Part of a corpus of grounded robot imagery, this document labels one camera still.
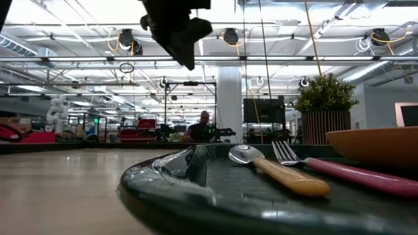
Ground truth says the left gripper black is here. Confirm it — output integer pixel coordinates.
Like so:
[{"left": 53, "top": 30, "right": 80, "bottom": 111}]
[{"left": 140, "top": 0, "right": 213, "bottom": 71}]

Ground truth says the spoon with yellow handle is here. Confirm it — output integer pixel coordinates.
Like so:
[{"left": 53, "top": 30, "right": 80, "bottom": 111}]
[{"left": 228, "top": 144, "right": 332, "bottom": 198}]

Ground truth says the orange plastic plate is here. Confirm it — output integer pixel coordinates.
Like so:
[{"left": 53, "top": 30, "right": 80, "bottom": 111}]
[{"left": 325, "top": 126, "right": 418, "bottom": 168}]

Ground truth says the fork with pink handle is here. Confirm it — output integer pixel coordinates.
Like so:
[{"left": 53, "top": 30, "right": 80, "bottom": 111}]
[{"left": 271, "top": 140, "right": 418, "bottom": 199}]

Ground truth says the dark green plastic tray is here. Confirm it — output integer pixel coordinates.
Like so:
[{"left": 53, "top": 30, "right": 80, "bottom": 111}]
[{"left": 116, "top": 143, "right": 418, "bottom": 235}]

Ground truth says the white building pillar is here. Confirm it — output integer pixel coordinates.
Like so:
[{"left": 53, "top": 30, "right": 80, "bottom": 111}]
[{"left": 217, "top": 67, "right": 244, "bottom": 144}]

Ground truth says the person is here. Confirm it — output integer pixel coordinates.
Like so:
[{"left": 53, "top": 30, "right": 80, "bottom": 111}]
[{"left": 182, "top": 110, "right": 217, "bottom": 143}]

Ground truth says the red tool cart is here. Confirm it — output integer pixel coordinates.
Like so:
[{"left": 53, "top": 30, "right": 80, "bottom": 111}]
[{"left": 118, "top": 117, "right": 159, "bottom": 143}]

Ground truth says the large black display screen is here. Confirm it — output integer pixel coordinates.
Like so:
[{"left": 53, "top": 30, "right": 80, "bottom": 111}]
[{"left": 243, "top": 97, "right": 287, "bottom": 125}]

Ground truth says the white humanoid robot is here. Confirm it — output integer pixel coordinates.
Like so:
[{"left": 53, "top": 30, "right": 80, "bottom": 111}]
[{"left": 45, "top": 94, "right": 70, "bottom": 133}]

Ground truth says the potted plant slatted planter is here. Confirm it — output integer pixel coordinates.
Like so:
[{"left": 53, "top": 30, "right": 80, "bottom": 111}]
[{"left": 293, "top": 72, "right": 360, "bottom": 146}]

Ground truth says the large red bin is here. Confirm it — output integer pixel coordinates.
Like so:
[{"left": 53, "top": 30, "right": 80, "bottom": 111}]
[{"left": 18, "top": 131, "right": 57, "bottom": 144}]

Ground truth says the white framed dark board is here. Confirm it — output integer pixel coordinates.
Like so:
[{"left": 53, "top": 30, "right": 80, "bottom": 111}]
[{"left": 394, "top": 102, "right": 418, "bottom": 128}]

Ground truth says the black ceiling cable reel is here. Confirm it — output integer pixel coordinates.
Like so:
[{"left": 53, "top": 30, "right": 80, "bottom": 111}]
[
  {"left": 222, "top": 27, "right": 240, "bottom": 46},
  {"left": 371, "top": 27, "right": 391, "bottom": 47},
  {"left": 117, "top": 28, "right": 144, "bottom": 56}
]

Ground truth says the black frame rig background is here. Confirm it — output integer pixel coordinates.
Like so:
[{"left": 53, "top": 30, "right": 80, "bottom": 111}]
[{"left": 162, "top": 81, "right": 218, "bottom": 133}]

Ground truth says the black hanging cable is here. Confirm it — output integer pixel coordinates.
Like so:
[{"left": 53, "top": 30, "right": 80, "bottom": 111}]
[{"left": 259, "top": 0, "right": 274, "bottom": 99}]

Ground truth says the yellow hanging cable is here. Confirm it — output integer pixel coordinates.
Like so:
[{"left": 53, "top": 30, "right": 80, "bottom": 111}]
[{"left": 303, "top": 0, "right": 325, "bottom": 79}]

